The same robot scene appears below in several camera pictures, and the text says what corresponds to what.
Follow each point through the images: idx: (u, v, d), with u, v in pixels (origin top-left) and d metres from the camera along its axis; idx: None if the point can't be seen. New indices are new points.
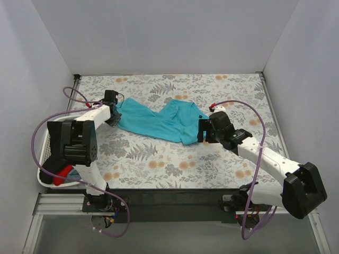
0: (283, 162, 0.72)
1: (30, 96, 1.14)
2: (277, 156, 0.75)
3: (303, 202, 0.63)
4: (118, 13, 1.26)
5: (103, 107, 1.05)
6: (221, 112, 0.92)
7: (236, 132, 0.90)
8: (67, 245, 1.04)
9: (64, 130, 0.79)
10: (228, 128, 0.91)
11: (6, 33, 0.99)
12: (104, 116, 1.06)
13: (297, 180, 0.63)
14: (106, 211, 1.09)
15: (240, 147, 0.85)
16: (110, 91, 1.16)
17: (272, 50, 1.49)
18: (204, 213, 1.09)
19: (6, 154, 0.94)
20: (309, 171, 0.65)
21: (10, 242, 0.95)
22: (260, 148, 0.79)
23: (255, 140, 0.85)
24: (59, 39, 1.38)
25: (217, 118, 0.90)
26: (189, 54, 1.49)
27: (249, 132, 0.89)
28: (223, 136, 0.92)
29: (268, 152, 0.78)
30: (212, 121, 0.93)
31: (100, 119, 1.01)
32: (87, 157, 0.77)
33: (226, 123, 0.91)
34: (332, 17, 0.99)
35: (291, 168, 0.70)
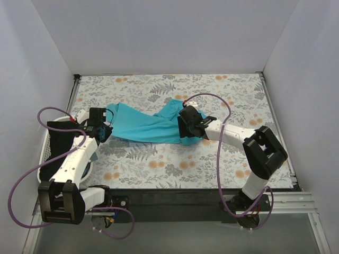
0: (241, 131, 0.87)
1: (30, 96, 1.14)
2: (237, 128, 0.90)
3: (264, 160, 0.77)
4: (118, 13, 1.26)
5: (85, 144, 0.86)
6: (188, 106, 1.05)
7: (203, 120, 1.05)
8: (67, 245, 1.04)
9: (43, 199, 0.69)
10: (196, 118, 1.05)
11: (6, 33, 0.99)
12: (89, 153, 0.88)
13: (253, 142, 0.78)
14: (106, 211, 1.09)
15: (207, 130, 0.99)
16: (96, 109, 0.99)
17: (272, 50, 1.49)
18: (204, 213, 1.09)
19: (6, 154, 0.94)
20: (264, 133, 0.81)
21: (10, 243, 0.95)
22: (222, 126, 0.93)
23: (219, 121, 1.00)
24: (59, 38, 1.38)
25: (185, 111, 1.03)
26: (189, 54, 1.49)
27: (213, 117, 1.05)
28: (193, 125, 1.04)
29: (229, 127, 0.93)
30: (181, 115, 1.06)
31: (85, 160, 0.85)
32: (72, 220, 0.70)
33: (193, 113, 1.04)
34: (332, 17, 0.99)
35: (247, 133, 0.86)
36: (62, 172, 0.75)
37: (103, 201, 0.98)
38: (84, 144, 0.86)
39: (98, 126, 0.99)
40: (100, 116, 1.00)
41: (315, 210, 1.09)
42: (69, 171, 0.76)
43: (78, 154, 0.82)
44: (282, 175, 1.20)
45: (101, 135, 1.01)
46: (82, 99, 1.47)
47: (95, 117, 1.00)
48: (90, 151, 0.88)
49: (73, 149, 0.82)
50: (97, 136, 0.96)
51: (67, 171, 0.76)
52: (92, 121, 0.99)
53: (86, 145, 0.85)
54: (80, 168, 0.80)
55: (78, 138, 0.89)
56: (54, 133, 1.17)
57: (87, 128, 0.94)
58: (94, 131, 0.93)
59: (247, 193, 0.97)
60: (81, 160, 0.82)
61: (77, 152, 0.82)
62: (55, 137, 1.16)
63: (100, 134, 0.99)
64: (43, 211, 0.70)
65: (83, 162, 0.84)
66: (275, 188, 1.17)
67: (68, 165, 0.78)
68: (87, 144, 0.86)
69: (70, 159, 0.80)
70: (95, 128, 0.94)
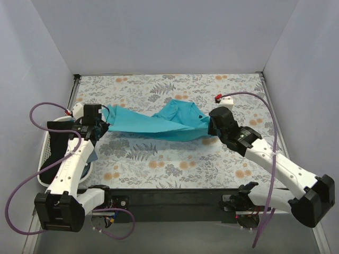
0: (299, 174, 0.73)
1: (30, 96, 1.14)
2: (292, 166, 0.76)
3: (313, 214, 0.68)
4: (118, 13, 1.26)
5: (80, 148, 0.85)
6: (226, 110, 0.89)
7: (242, 132, 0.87)
8: (67, 244, 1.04)
9: (41, 211, 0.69)
10: (232, 127, 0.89)
11: (6, 33, 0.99)
12: (85, 156, 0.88)
13: (316, 196, 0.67)
14: (106, 211, 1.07)
15: (249, 151, 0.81)
16: (91, 108, 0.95)
17: (272, 50, 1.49)
18: (204, 213, 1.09)
19: (6, 153, 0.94)
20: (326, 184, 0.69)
21: (10, 242, 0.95)
22: (274, 156, 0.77)
23: (266, 144, 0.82)
24: (59, 38, 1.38)
25: (222, 116, 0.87)
26: (189, 54, 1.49)
27: (258, 133, 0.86)
28: (227, 136, 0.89)
29: (283, 160, 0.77)
30: (216, 119, 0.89)
31: (81, 165, 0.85)
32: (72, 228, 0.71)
33: (230, 120, 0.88)
34: (332, 17, 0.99)
35: (309, 180, 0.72)
36: (58, 181, 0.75)
37: (103, 202, 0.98)
38: (79, 148, 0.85)
39: (94, 126, 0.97)
40: (95, 115, 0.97)
41: None
42: (65, 181, 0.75)
43: (73, 161, 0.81)
44: None
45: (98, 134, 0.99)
46: (82, 99, 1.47)
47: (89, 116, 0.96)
48: (86, 154, 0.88)
49: (68, 155, 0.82)
50: (93, 135, 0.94)
51: (62, 181, 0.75)
52: (87, 120, 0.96)
53: (81, 150, 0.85)
54: (76, 175, 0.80)
55: (72, 141, 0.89)
56: (55, 133, 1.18)
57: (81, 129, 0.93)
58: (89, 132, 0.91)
59: (252, 200, 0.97)
60: (78, 166, 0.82)
61: (72, 159, 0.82)
62: (55, 137, 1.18)
63: (96, 134, 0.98)
64: (42, 221, 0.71)
65: (80, 167, 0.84)
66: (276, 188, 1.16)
67: (64, 174, 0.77)
68: (83, 147, 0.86)
69: (67, 167, 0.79)
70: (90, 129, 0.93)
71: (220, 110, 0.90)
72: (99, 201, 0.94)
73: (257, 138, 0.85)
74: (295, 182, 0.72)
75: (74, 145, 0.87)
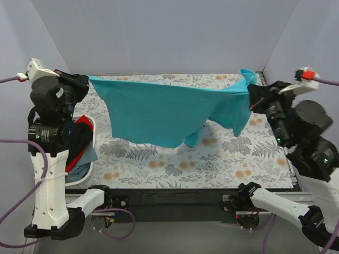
0: None
1: (29, 96, 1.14)
2: None
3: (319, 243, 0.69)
4: (118, 13, 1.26)
5: (51, 169, 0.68)
6: (325, 119, 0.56)
7: (327, 152, 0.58)
8: (68, 244, 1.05)
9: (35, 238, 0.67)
10: (311, 142, 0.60)
11: (6, 34, 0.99)
12: (61, 166, 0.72)
13: None
14: (106, 211, 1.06)
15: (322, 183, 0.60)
16: (44, 98, 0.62)
17: (273, 50, 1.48)
18: (204, 213, 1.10)
19: (6, 154, 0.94)
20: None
21: (11, 243, 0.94)
22: None
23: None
24: (59, 38, 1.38)
25: (319, 127, 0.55)
26: (189, 54, 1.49)
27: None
28: (301, 150, 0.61)
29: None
30: (303, 124, 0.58)
31: (59, 183, 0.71)
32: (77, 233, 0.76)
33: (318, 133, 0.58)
34: (332, 17, 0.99)
35: None
36: (39, 215, 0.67)
37: (103, 202, 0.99)
38: (49, 170, 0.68)
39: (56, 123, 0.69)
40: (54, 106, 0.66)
41: None
42: (47, 214, 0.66)
43: (47, 186, 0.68)
44: (282, 175, 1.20)
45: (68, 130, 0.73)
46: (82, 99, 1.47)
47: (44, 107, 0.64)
48: (62, 166, 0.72)
49: (39, 183, 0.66)
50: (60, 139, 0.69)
51: (45, 214, 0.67)
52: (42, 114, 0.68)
53: (53, 172, 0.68)
54: (58, 199, 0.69)
55: (37, 159, 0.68)
56: None
57: (41, 135, 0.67)
58: (52, 137, 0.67)
59: (255, 202, 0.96)
60: (55, 191, 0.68)
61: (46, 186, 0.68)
62: None
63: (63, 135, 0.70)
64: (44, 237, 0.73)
65: (59, 187, 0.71)
66: (275, 188, 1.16)
67: (44, 206, 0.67)
68: (53, 166, 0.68)
69: (44, 195, 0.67)
70: (52, 134, 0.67)
71: (315, 113, 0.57)
72: (100, 202, 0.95)
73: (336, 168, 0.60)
74: None
75: (41, 163, 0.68)
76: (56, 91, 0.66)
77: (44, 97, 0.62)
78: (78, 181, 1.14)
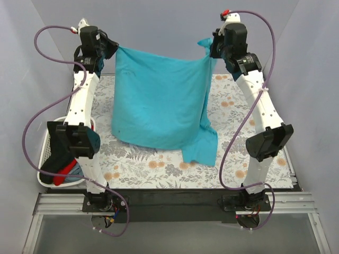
0: (270, 115, 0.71)
1: (30, 96, 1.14)
2: (269, 106, 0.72)
3: (268, 142, 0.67)
4: (119, 13, 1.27)
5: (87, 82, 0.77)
6: (243, 30, 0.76)
7: (246, 57, 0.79)
8: (68, 243, 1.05)
9: (62, 137, 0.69)
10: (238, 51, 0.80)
11: (8, 34, 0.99)
12: (93, 87, 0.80)
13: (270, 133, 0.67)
14: (106, 211, 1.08)
15: (242, 76, 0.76)
16: (88, 34, 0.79)
17: (271, 50, 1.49)
18: (204, 213, 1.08)
19: (6, 154, 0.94)
20: (285, 134, 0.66)
21: (11, 243, 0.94)
22: (260, 92, 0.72)
23: (260, 78, 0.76)
24: (60, 38, 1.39)
25: (234, 30, 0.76)
26: (189, 55, 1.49)
27: (259, 65, 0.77)
28: (230, 55, 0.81)
29: (265, 97, 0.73)
30: (229, 34, 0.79)
31: (91, 100, 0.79)
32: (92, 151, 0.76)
33: (241, 41, 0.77)
34: (332, 17, 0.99)
35: (273, 122, 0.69)
36: (71, 114, 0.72)
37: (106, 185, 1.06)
38: (86, 82, 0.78)
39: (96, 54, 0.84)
40: (94, 43, 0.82)
41: (315, 210, 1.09)
42: (79, 113, 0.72)
43: (83, 92, 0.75)
44: (282, 175, 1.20)
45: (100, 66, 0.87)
46: None
47: (88, 42, 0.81)
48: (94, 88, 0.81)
49: (77, 89, 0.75)
50: (98, 67, 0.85)
51: (76, 114, 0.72)
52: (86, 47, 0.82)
53: (88, 83, 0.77)
54: (89, 108, 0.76)
55: (78, 75, 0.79)
56: (54, 134, 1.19)
57: (84, 61, 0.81)
58: (91, 62, 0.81)
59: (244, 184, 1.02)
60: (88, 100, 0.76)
61: (82, 94, 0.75)
62: (54, 139, 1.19)
63: (100, 65, 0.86)
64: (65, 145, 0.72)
65: (90, 101, 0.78)
66: (275, 188, 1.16)
67: (77, 107, 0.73)
68: (89, 81, 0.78)
69: (78, 101, 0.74)
70: (93, 60, 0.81)
71: (238, 26, 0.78)
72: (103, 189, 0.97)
73: (256, 70, 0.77)
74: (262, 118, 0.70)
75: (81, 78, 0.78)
76: (95, 33, 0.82)
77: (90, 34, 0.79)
78: (77, 181, 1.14)
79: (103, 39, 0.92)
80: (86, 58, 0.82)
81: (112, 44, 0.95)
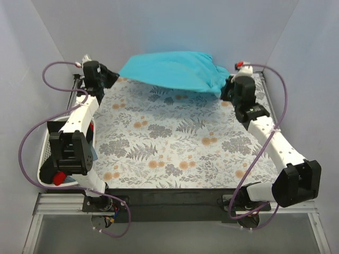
0: (288, 152, 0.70)
1: (30, 96, 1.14)
2: (285, 144, 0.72)
3: (294, 181, 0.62)
4: (118, 13, 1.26)
5: (88, 101, 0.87)
6: (252, 82, 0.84)
7: (253, 107, 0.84)
8: (67, 244, 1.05)
9: (53, 146, 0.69)
10: (248, 100, 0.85)
11: (7, 34, 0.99)
12: (93, 109, 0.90)
13: (295, 171, 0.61)
14: (106, 211, 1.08)
15: (251, 123, 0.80)
16: (90, 68, 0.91)
17: (272, 50, 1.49)
18: (205, 213, 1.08)
19: (6, 154, 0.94)
20: (311, 172, 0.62)
21: (11, 243, 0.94)
22: (271, 132, 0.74)
23: (269, 121, 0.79)
24: (60, 38, 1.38)
25: (243, 85, 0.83)
26: None
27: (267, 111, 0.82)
28: (240, 106, 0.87)
29: (277, 137, 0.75)
30: (238, 87, 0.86)
31: (89, 117, 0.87)
32: (83, 168, 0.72)
33: (250, 93, 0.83)
34: (333, 17, 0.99)
35: (294, 160, 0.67)
36: (69, 125, 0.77)
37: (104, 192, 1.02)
38: (87, 102, 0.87)
39: (98, 85, 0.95)
40: (95, 75, 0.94)
41: (315, 210, 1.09)
42: (76, 123, 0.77)
43: (83, 109, 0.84)
44: None
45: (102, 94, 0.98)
46: None
47: (89, 76, 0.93)
48: (94, 110, 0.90)
49: (77, 106, 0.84)
50: (99, 98, 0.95)
51: (73, 124, 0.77)
52: (88, 81, 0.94)
53: (89, 103, 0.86)
54: (85, 121, 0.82)
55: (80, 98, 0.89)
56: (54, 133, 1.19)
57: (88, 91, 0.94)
58: (92, 92, 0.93)
59: (251, 194, 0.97)
60: (87, 115, 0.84)
61: (81, 108, 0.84)
62: None
63: (101, 96, 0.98)
64: (55, 159, 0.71)
65: (88, 117, 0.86)
66: None
67: (74, 119, 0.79)
68: (91, 102, 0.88)
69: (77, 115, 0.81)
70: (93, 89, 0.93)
71: (246, 80, 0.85)
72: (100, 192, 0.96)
73: (264, 116, 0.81)
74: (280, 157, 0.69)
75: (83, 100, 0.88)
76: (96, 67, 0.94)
77: (91, 67, 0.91)
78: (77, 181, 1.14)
79: (104, 71, 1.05)
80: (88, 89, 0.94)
81: (112, 75, 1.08)
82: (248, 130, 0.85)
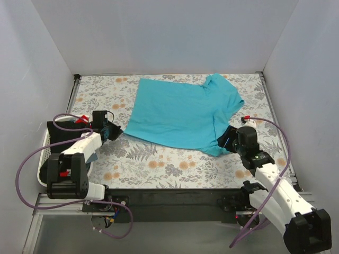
0: (296, 200, 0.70)
1: (30, 96, 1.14)
2: (291, 192, 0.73)
3: (303, 230, 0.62)
4: (118, 13, 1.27)
5: (92, 135, 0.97)
6: (254, 132, 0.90)
7: (258, 154, 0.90)
8: (67, 244, 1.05)
9: (52, 166, 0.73)
10: (253, 148, 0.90)
11: (7, 34, 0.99)
12: (95, 143, 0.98)
13: (305, 223, 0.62)
14: (106, 211, 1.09)
15: (258, 170, 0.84)
16: (99, 114, 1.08)
17: (272, 50, 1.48)
18: (205, 213, 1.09)
19: (6, 154, 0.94)
20: (321, 220, 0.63)
21: (11, 243, 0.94)
22: (278, 180, 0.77)
23: (275, 168, 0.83)
24: (60, 38, 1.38)
25: (246, 134, 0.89)
26: (189, 54, 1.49)
27: (272, 158, 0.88)
28: (245, 153, 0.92)
29: (284, 184, 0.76)
30: (241, 136, 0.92)
31: (90, 149, 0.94)
32: (77, 194, 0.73)
33: (253, 142, 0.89)
34: (332, 17, 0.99)
35: (302, 209, 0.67)
36: (71, 149, 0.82)
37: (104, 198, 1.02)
38: (90, 135, 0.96)
39: (103, 128, 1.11)
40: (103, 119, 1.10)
41: None
42: (77, 148, 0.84)
43: (86, 140, 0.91)
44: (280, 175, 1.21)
45: (106, 135, 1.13)
46: (82, 99, 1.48)
47: (97, 120, 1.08)
48: (95, 144, 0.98)
49: (82, 138, 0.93)
50: (101, 137, 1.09)
51: (74, 148, 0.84)
52: (96, 124, 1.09)
53: (92, 136, 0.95)
54: (87, 148, 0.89)
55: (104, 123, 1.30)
56: (54, 134, 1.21)
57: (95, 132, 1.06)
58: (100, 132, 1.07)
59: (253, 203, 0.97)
60: (89, 144, 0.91)
61: (83, 140, 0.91)
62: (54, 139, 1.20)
63: (105, 134, 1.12)
64: (49, 182, 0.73)
65: (89, 149, 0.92)
66: None
67: (77, 145, 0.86)
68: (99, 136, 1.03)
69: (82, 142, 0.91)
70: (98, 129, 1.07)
71: (248, 130, 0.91)
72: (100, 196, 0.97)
73: (269, 162, 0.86)
74: (287, 206, 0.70)
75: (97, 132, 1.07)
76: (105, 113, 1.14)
77: (100, 113, 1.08)
78: None
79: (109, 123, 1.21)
80: (94, 130, 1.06)
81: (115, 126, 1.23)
82: (255, 177, 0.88)
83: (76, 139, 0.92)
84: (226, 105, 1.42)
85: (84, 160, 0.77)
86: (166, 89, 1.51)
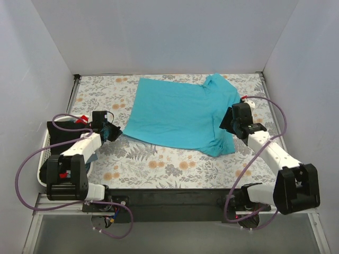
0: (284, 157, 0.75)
1: (30, 96, 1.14)
2: (280, 152, 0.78)
3: (290, 180, 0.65)
4: (118, 13, 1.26)
5: (92, 136, 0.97)
6: (248, 105, 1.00)
7: (252, 125, 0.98)
8: (67, 244, 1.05)
9: (51, 168, 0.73)
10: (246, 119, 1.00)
11: (7, 35, 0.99)
12: (95, 144, 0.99)
13: (291, 174, 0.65)
14: (106, 211, 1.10)
15: (250, 137, 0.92)
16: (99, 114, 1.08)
17: (272, 50, 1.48)
18: (205, 213, 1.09)
19: (6, 154, 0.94)
20: (308, 173, 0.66)
21: (11, 243, 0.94)
22: (268, 141, 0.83)
23: (266, 134, 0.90)
24: (59, 38, 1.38)
25: (239, 107, 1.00)
26: (189, 55, 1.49)
27: (265, 127, 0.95)
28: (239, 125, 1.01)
29: (274, 146, 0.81)
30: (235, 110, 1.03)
31: (90, 150, 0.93)
32: (77, 196, 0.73)
33: (246, 114, 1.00)
34: (332, 17, 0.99)
35: (290, 163, 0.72)
36: (71, 150, 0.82)
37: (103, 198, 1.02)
38: (90, 136, 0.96)
39: (103, 128, 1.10)
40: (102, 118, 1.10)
41: (315, 210, 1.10)
42: (77, 149, 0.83)
43: (86, 141, 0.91)
44: None
45: (105, 135, 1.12)
46: (82, 99, 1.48)
47: (97, 120, 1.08)
48: (95, 144, 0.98)
49: (82, 138, 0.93)
50: (101, 137, 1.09)
51: (74, 149, 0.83)
52: (96, 124, 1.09)
53: (92, 136, 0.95)
54: (87, 150, 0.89)
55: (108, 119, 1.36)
56: (54, 134, 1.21)
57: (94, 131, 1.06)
58: (100, 133, 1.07)
59: (250, 194, 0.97)
60: (88, 145, 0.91)
61: (83, 141, 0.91)
62: (54, 139, 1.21)
63: (104, 135, 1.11)
64: (49, 184, 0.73)
65: (89, 149, 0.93)
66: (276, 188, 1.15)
67: (77, 145, 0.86)
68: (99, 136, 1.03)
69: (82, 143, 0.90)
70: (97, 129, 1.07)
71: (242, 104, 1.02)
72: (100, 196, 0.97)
73: (261, 130, 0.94)
74: (276, 162, 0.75)
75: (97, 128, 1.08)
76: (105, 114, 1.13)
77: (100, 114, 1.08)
78: None
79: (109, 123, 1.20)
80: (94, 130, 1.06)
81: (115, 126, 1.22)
82: (248, 145, 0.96)
83: (76, 141, 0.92)
84: (225, 106, 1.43)
85: (83, 161, 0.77)
86: (166, 88, 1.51)
